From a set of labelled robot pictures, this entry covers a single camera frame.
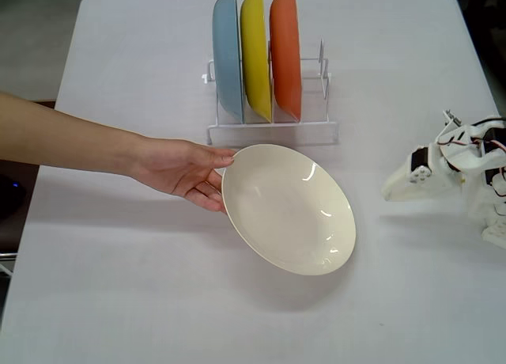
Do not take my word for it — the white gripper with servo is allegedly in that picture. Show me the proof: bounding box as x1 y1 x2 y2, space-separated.
381 144 466 202

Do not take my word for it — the cream white plate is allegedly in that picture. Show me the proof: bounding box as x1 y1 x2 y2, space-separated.
221 143 357 277

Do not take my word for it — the bare human forearm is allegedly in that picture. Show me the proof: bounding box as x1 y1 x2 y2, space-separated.
0 93 139 179

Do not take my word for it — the orange plate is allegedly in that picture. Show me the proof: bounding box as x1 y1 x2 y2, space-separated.
269 0 303 123

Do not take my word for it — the yellow plate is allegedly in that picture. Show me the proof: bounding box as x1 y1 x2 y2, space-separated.
240 0 274 124

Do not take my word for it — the blue-green plate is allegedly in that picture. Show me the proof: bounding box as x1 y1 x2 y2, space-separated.
212 0 245 123

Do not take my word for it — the bare human hand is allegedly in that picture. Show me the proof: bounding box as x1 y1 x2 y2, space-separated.
132 137 237 214

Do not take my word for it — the black round device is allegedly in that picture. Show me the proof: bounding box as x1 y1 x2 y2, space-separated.
0 174 25 219

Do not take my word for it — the red black servo cable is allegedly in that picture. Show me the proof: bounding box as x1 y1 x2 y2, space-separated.
434 118 506 155

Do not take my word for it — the small wrist camera board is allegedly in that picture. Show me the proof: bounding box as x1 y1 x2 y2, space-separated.
441 109 462 130

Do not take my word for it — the white wire dish rack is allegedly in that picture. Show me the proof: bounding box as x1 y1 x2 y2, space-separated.
201 37 341 147

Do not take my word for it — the metal frame bar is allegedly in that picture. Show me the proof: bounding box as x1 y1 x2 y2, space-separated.
0 252 19 278

